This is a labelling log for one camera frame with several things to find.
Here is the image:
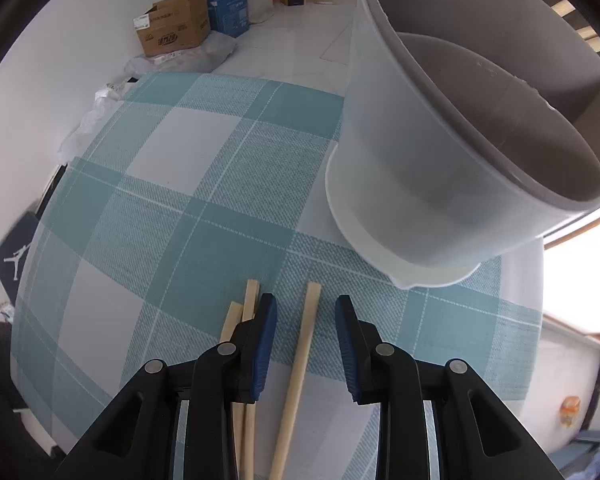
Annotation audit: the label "orange sticker on wall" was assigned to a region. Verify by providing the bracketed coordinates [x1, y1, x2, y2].
[559, 396, 581, 427]

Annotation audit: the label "brown cardboard box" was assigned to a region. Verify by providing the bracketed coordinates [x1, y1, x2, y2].
[133, 0, 211, 56]

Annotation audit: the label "crumpled white plastic bags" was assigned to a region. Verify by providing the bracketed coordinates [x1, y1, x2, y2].
[57, 32, 238, 165]

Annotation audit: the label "teal white checked tablecloth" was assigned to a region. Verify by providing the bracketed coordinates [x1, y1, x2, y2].
[10, 74, 542, 479]

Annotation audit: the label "beige chopstick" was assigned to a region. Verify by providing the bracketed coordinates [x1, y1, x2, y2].
[242, 280, 260, 480]
[270, 282, 322, 480]
[220, 301, 245, 472]

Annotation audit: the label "blue cardboard box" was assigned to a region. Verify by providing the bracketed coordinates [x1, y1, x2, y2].
[207, 0, 249, 38]

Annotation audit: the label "white utensil holder cup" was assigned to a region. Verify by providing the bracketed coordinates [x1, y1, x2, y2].
[326, 0, 600, 289]

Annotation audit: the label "navy box with white logo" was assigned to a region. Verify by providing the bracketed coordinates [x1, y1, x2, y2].
[0, 211, 38, 304]

